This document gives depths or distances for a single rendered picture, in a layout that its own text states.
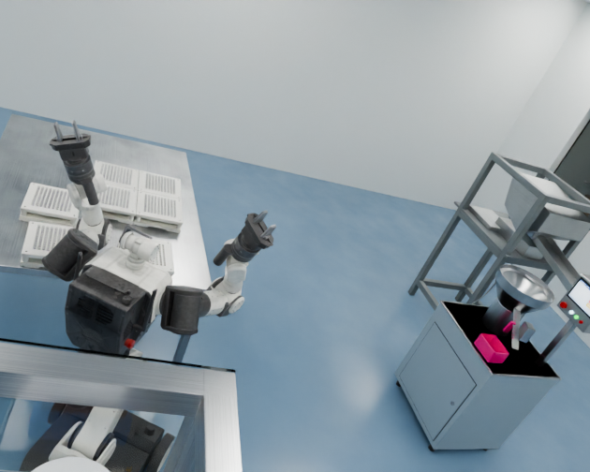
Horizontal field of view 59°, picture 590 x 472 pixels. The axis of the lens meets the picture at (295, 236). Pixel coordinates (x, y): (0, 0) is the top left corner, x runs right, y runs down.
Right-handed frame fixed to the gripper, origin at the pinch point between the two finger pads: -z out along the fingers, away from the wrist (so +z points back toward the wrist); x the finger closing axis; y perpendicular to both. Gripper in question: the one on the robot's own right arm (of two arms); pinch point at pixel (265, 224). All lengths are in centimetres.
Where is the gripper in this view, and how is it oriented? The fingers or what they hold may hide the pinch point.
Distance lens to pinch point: 162.6
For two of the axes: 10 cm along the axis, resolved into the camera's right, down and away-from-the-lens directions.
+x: -4.9, -8.3, 2.5
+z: -4.9, 5.0, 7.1
